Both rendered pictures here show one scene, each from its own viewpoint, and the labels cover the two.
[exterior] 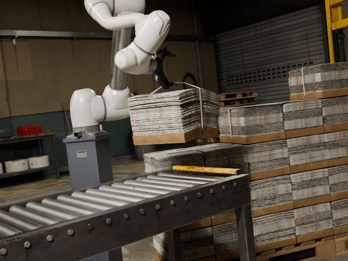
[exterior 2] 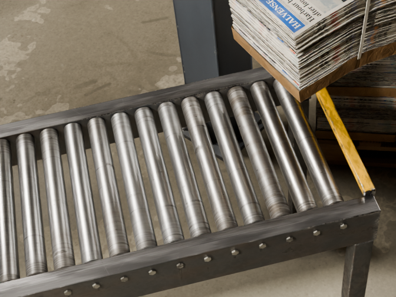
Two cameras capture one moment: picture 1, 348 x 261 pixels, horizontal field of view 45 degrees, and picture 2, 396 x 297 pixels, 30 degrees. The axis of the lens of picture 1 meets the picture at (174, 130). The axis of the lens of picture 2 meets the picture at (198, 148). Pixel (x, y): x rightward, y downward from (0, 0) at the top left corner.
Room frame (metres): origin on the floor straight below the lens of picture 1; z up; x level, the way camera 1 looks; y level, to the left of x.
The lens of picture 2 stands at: (0.71, -0.47, 2.22)
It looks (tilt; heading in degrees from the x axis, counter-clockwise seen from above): 49 degrees down; 32
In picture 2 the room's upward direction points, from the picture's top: 8 degrees counter-clockwise
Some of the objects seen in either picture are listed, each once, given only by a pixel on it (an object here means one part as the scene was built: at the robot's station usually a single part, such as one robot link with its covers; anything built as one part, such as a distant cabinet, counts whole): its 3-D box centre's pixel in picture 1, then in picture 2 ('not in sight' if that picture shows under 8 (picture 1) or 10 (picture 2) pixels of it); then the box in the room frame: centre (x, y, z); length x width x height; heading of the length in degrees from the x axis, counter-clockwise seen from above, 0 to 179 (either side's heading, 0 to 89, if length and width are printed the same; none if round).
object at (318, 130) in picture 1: (289, 131); not in sight; (2.93, -0.80, 0.86); 0.38 x 0.29 x 0.04; 18
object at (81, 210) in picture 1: (70, 210); (82, 192); (1.54, 0.41, 0.77); 0.47 x 0.05 x 0.05; 39
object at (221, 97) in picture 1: (227, 122); not in sight; (9.58, -1.22, 0.65); 1.33 x 0.94 x 1.30; 133
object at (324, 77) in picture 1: (327, 156); not in sight; (3.02, -1.08, 0.65); 0.39 x 0.30 x 1.29; 18
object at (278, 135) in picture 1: (250, 136); not in sight; (2.84, -0.51, 0.86); 0.38 x 0.29 x 0.04; 19
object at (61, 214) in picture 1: (53, 214); (56, 198); (1.50, 0.46, 0.77); 0.47 x 0.05 x 0.05; 39
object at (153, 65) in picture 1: (146, 64); not in sight; (1.91, 0.09, 1.31); 0.09 x 0.06 x 0.09; 58
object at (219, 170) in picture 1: (204, 169); (339, 127); (1.95, -0.12, 0.81); 0.43 x 0.03 x 0.02; 39
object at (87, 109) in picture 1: (85, 107); not in sight; (2.49, 0.50, 1.17); 0.18 x 0.16 x 0.22; 117
